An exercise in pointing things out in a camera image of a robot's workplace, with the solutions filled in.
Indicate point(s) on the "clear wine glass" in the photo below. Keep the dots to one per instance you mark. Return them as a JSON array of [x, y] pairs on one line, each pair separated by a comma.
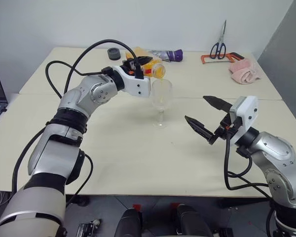
[[162, 98]]

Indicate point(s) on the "small black floor device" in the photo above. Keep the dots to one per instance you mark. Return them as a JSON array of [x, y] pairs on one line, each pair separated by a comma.
[[90, 228]]

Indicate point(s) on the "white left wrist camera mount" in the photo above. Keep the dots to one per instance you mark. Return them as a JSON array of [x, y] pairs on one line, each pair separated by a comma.
[[138, 86]]

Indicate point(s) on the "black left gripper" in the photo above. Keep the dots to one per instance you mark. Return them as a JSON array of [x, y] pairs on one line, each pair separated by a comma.
[[128, 65]]

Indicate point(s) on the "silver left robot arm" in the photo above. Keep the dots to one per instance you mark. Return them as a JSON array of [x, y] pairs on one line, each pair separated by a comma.
[[51, 153]]

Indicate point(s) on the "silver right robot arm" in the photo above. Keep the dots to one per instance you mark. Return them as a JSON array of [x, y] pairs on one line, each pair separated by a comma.
[[278, 153]]

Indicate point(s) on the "dark grey round tape roll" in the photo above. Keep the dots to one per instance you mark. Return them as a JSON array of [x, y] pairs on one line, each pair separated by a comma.
[[114, 55]]

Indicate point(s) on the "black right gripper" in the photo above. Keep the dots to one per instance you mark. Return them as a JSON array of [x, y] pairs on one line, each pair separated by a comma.
[[223, 130]]

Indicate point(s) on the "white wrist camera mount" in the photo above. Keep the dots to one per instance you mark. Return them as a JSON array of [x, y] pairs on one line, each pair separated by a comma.
[[138, 86], [247, 111]]

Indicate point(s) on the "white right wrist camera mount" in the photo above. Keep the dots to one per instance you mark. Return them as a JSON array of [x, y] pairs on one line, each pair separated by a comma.
[[247, 111]]

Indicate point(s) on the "clear bottle with orange drink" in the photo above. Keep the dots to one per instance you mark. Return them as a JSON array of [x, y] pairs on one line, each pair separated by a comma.
[[158, 70]]

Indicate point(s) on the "orange hacksaw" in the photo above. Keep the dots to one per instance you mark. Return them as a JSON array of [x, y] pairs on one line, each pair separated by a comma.
[[236, 56]]

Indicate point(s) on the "pink rolled towel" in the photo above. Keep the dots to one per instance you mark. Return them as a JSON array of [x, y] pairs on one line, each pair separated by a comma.
[[243, 72]]

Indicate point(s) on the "folded silver purple umbrella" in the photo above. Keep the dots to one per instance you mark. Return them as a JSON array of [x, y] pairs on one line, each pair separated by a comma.
[[172, 55]]

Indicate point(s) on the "black table foot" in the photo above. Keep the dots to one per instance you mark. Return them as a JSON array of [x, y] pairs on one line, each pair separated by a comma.
[[82, 201]]

